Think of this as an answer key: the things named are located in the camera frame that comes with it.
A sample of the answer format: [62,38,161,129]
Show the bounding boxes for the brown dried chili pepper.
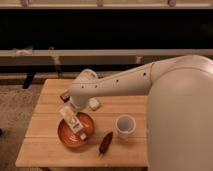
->
[99,132,113,155]

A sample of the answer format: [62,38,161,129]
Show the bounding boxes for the orange bowl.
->
[57,112,95,148]

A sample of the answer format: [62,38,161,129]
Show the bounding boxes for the white sponge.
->
[89,98,101,111]

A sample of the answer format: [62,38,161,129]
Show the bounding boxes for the white plastic cup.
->
[115,115,136,139]

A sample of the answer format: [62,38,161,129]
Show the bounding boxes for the wooden table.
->
[16,79,148,168]

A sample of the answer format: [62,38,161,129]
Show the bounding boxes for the white carton box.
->
[60,106,87,141]

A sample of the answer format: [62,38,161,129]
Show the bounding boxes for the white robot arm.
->
[69,55,213,171]

